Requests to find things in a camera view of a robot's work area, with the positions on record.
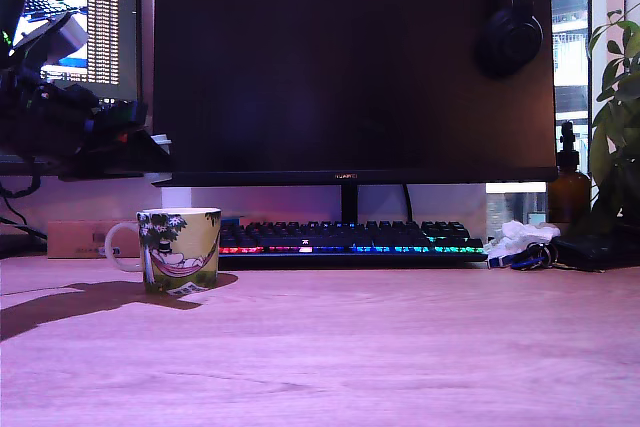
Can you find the cartoon print coffee mug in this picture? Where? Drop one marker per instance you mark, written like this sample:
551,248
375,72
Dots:
170,247

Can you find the brown cardboard box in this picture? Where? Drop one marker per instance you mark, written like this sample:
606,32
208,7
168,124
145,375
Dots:
70,242

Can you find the small blue box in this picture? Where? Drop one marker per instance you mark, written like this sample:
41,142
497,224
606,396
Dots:
231,222

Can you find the black monitor with lit screen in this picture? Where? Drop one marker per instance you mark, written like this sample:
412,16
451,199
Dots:
112,22

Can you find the black monitor base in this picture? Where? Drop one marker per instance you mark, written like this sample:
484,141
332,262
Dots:
20,247

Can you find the large black dark monitor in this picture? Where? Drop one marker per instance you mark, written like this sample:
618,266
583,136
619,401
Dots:
325,72

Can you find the black rainbow backlit keyboard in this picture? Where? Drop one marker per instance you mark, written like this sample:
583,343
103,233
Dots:
350,239

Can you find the black over-ear headphones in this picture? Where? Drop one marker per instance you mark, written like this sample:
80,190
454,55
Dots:
512,37

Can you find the crumpled white tissue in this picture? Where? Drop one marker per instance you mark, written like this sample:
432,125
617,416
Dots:
525,233

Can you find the brown glass pump bottle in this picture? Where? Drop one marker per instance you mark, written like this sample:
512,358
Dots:
568,197

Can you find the black flat pouch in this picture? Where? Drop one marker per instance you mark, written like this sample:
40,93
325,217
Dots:
595,249

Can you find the green leafy houseplant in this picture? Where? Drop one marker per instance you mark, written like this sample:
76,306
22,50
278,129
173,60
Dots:
617,147

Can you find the white post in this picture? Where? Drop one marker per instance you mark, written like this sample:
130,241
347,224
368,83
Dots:
176,198

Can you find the pale grey camera box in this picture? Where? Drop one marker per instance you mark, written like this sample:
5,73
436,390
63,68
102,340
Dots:
70,39

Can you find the black monitor stand post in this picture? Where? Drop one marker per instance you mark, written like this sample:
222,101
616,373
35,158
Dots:
350,204

